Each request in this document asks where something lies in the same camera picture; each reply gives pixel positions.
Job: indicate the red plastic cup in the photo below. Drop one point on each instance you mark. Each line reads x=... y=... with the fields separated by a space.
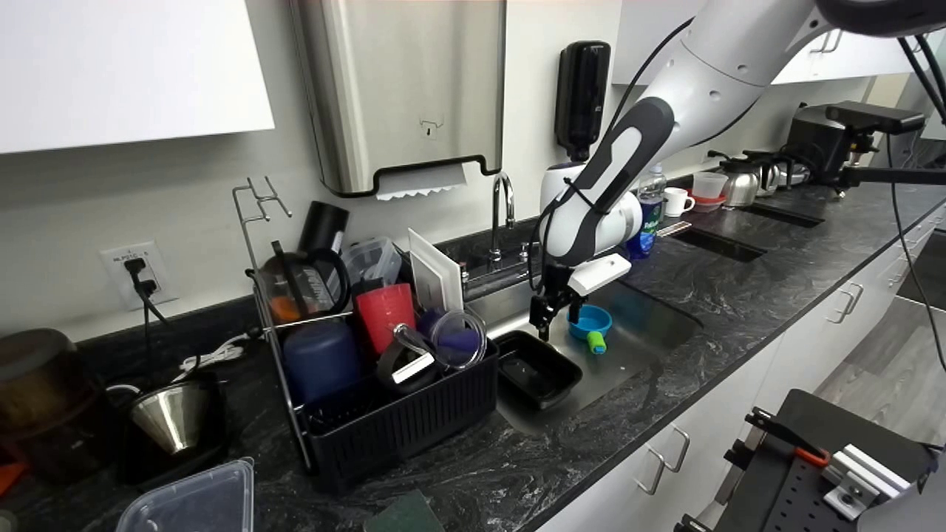
x=386 y=314

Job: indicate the glass jar orange contents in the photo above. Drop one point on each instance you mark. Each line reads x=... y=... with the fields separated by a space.
x=296 y=292

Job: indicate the white paper towel sheet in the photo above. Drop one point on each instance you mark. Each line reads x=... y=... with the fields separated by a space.
x=420 y=183

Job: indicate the brown lidded container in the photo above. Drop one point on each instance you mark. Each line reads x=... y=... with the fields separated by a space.
x=40 y=385

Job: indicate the black rectangular plastic dish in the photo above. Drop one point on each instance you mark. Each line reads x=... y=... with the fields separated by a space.
x=537 y=375

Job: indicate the black camera on stand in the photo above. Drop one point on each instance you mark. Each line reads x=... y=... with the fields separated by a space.
x=837 y=137

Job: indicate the stainless steel sink basin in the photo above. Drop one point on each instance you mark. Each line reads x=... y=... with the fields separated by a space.
x=630 y=314

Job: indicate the black dish rack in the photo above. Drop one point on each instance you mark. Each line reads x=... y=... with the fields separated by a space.
x=402 y=423

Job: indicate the clear plastic water bottle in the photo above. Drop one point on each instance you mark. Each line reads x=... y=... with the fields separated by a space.
x=652 y=203

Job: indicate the clear plastic tub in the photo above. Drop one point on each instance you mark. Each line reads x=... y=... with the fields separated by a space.
x=194 y=503

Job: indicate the aluminium bracket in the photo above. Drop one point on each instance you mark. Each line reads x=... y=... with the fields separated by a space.
x=868 y=480

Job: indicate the black wall soap dispenser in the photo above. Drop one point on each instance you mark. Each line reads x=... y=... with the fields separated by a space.
x=584 y=100

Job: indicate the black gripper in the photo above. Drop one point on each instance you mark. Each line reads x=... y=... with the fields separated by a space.
x=558 y=283

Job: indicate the steel paper towel dispenser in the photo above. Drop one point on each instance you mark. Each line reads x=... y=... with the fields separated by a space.
x=414 y=91

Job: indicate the metal cone coffee dripper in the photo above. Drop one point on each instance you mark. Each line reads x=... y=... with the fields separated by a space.
x=173 y=416

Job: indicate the black orange clamp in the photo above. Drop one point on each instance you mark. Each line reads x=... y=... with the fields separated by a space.
x=787 y=446

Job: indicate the dark blue plastic cup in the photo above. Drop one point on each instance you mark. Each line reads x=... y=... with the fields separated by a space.
x=320 y=360

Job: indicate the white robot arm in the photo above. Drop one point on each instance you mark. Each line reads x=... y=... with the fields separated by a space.
x=711 y=69

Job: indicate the green yellow sponge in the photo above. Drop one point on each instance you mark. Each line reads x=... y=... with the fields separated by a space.
x=402 y=516

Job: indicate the clear plastic food container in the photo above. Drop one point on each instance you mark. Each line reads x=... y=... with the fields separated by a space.
x=374 y=262

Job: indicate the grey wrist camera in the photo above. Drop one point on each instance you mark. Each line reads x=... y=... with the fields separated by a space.
x=602 y=273

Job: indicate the pink clear container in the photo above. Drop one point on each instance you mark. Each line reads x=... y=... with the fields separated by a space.
x=711 y=187

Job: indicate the chrome sink faucet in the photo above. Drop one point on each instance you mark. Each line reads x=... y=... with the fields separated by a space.
x=504 y=212

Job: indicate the metal kettle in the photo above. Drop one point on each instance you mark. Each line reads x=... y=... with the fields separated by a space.
x=744 y=184

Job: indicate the white wall outlet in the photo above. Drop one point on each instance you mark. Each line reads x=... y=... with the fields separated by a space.
x=135 y=273

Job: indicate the black tumbler with label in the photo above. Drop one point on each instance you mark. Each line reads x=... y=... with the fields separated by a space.
x=324 y=227

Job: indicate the black mounting plate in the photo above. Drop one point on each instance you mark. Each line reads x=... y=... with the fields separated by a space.
x=868 y=432

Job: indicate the white square plate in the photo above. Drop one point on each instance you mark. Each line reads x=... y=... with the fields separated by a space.
x=435 y=271

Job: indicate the clear purple cup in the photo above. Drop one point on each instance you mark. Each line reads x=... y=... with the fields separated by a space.
x=457 y=342

